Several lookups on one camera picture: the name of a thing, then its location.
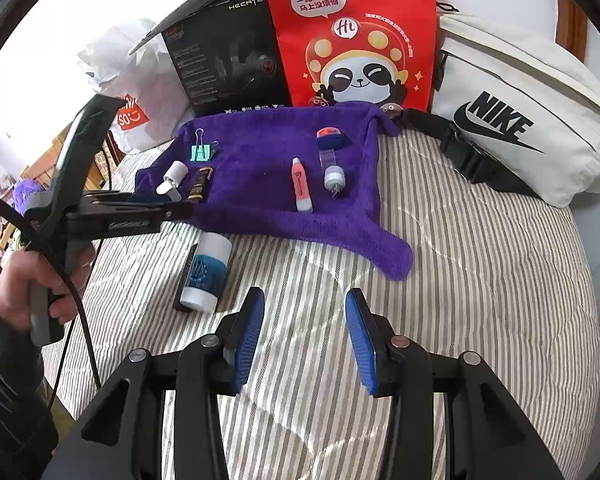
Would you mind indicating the small clear plastic piece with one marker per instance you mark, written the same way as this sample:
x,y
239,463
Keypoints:
x,y
326,158

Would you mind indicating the black headset box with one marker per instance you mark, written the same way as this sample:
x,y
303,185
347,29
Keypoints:
x,y
220,70

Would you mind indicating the purple towel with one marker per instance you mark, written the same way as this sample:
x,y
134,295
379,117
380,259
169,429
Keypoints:
x,y
260,195

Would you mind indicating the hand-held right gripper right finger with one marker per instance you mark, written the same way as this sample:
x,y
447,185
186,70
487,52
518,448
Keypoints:
x,y
360,340

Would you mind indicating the white plastic shopping bag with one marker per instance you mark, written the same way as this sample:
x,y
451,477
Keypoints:
x,y
145,70

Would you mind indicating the small white bottle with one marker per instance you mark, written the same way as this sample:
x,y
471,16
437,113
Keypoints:
x,y
176,172

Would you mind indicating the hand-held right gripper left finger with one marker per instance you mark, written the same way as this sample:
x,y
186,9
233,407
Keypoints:
x,y
250,340

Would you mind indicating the person's left hand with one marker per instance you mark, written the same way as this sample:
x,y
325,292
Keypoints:
x,y
12,290

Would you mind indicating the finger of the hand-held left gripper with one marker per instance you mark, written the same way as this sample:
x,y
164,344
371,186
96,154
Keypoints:
x,y
150,209

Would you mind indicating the white balm stick blue label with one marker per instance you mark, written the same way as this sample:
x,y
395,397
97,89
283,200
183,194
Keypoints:
x,y
205,270

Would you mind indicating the pink and blue eraser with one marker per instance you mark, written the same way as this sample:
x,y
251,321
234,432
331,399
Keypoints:
x,y
330,139

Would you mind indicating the pink and white tube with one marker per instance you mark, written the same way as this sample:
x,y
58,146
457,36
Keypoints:
x,y
301,187

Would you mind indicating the white charger plug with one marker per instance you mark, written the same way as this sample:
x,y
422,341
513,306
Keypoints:
x,y
334,177

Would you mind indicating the red panda paper bag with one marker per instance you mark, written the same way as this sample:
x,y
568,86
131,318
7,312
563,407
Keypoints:
x,y
300,10

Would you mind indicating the brown wooden frame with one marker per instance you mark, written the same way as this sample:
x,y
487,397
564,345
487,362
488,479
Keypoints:
x,y
571,25

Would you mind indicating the striped bedsheet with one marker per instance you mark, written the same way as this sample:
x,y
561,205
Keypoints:
x,y
455,285

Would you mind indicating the teal binder clip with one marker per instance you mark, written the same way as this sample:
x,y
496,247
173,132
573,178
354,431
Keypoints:
x,y
200,154

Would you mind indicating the black cosmetic tube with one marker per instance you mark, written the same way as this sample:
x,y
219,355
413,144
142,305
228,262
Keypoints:
x,y
181,290

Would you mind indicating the person's left forearm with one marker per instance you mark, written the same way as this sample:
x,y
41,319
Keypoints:
x,y
10,385

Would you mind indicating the small black gold tube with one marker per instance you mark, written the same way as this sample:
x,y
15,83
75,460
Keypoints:
x,y
201,185

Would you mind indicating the white waist bag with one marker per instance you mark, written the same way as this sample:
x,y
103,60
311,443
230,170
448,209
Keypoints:
x,y
530,85

